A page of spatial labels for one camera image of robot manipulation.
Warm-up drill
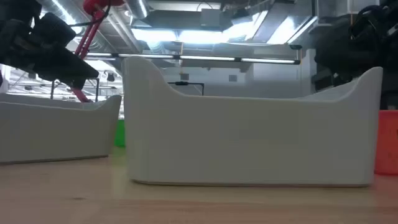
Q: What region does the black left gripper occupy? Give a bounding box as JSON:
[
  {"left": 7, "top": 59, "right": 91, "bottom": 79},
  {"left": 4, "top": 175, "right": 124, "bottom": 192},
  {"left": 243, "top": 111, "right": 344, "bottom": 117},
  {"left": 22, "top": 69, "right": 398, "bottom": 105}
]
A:
[{"left": 6, "top": 12, "right": 100, "bottom": 90}]

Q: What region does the orange plastic basket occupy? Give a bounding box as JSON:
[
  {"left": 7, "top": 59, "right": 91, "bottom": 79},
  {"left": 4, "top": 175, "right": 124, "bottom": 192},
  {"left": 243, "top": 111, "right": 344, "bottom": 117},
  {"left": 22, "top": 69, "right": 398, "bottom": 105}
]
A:
[{"left": 374, "top": 109, "right": 398, "bottom": 175}]

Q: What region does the long ceiling light strip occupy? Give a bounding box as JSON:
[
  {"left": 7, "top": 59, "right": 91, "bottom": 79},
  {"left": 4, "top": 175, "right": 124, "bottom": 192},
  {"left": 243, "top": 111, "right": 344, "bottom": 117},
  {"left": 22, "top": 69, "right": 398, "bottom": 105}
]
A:
[{"left": 84, "top": 52, "right": 302, "bottom": 65}]

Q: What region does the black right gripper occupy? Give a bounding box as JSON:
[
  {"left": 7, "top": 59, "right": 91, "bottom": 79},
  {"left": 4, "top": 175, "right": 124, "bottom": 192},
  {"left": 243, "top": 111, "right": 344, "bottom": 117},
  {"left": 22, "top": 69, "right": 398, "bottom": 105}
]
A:
[{"left": 314, "top": 17, "right": 385, "bottom": 86}]

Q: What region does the black background rig frame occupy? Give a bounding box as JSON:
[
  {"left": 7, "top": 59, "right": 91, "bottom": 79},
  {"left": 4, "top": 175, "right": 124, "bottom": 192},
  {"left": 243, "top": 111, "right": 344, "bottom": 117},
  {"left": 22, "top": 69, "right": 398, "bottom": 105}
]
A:
[{"left": 167, "top": 81, "right": 205, "bottom": 96}]

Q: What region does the grey plastic basket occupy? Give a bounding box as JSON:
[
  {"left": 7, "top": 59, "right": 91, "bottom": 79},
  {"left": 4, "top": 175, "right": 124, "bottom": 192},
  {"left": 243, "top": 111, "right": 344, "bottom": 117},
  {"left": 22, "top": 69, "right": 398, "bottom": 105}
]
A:
[
  {"left": 121, "top": 55, "right": 384, "bottom": 188},
  {"left": 0, "top": 94, "right": 123, "bottom": 165}
]

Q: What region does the silver round ceiling duct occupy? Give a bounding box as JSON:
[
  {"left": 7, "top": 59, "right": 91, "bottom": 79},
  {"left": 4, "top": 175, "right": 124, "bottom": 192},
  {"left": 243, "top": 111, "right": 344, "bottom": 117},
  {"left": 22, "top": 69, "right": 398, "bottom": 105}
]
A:
[{"left": 124, "top": 0, "right": 149, "bottom": 20}]

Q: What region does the red desk lamp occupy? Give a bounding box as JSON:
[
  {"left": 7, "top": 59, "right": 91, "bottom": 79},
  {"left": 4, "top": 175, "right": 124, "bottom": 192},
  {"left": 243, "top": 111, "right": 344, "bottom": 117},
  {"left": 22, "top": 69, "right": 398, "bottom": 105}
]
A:
[{"left": 70, "top": 0, "right": 125, "bottom": 104}]

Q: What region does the green plastic basket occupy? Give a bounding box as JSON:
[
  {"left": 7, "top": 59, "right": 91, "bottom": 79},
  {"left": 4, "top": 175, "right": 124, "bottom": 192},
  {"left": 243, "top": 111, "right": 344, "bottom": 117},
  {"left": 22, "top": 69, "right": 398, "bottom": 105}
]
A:
[{"left": 113, "top": 119, "right": 126, "bottom": 148}]

